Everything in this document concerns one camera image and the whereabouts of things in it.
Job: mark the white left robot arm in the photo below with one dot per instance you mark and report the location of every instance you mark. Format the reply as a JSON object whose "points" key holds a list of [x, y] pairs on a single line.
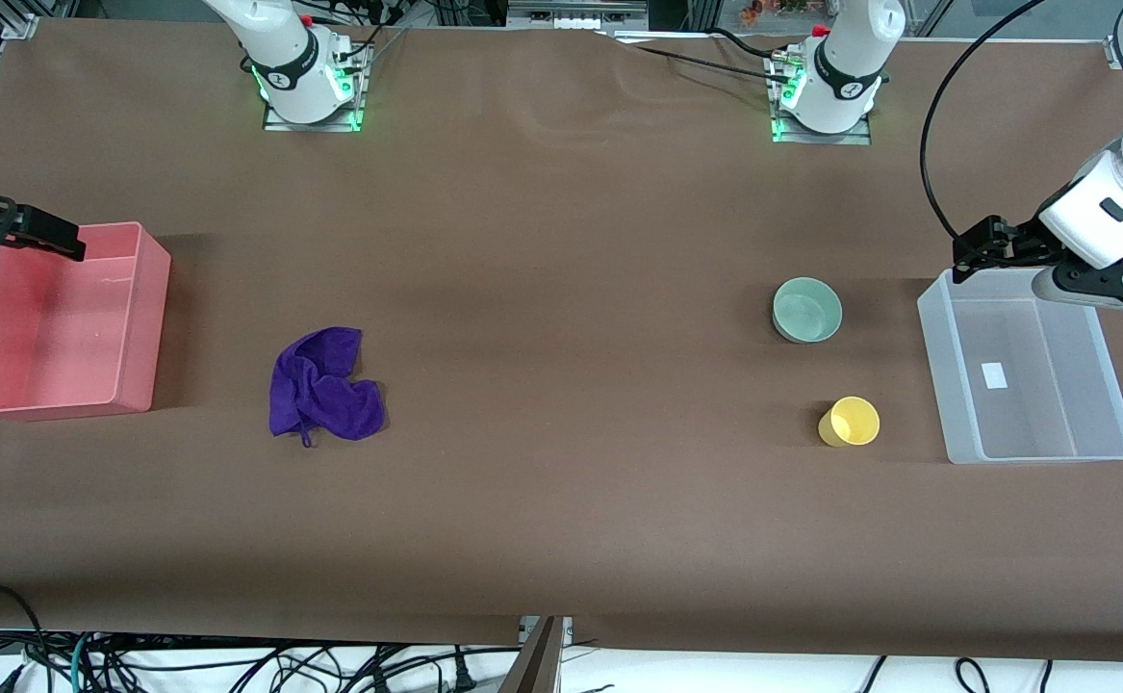
{"points": [[845, 67]]}

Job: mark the yellow cup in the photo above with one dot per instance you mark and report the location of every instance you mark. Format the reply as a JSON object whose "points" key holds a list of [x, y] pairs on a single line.
{"points": [[855, 422]]}

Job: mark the brown table cover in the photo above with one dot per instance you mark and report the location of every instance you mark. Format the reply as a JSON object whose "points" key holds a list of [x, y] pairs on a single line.
{"points": [[561, 433]]}

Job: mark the purple cloth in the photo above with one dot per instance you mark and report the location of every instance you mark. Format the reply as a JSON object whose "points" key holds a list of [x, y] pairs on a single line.
{"points": [[325, 395]]}

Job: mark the metal corner bracket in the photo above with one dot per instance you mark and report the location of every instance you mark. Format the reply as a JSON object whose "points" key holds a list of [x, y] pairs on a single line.
{"points": [[1111, 53], [20, 27]]}

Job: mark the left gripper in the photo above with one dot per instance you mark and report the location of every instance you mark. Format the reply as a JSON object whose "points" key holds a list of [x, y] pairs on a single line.
{"points": [[1025, 242]]}

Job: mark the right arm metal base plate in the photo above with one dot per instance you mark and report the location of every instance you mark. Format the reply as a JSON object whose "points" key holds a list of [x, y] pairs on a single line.
{"points": [[277, 126]]}

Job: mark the pale green bowl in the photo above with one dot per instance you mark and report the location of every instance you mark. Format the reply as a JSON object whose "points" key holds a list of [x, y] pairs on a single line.
{"points": [[806, 313]]}

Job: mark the orange background clutter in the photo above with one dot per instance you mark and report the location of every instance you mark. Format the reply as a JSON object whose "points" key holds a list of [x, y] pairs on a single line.
{"points": [[753, 12]]}

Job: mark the clear plastic bin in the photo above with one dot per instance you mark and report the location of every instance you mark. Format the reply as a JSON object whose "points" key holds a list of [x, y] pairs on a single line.
{"points": [[1033, 423]]}

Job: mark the wooden beam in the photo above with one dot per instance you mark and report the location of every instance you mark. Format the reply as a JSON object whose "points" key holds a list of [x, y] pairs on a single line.
{"points": [[534, 664]]}

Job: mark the small metal bracket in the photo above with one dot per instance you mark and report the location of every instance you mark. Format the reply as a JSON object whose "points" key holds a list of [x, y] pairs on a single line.
{"points": [[567, 628]]}

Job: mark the white paper label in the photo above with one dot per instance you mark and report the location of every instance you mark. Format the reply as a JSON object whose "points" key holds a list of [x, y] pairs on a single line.
{"points": [[994, 375]]}

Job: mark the pink plastic bin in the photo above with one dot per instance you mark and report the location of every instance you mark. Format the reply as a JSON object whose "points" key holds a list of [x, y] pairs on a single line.
{"points": [[61, 337]]}

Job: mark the aluminium frame rail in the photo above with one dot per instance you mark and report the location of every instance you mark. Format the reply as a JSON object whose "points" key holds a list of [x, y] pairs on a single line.
{"points": [[575, 14]]}

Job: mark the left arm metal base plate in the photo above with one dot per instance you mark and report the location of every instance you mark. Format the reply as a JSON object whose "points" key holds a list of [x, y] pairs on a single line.
{"points": [[859, 139]]}

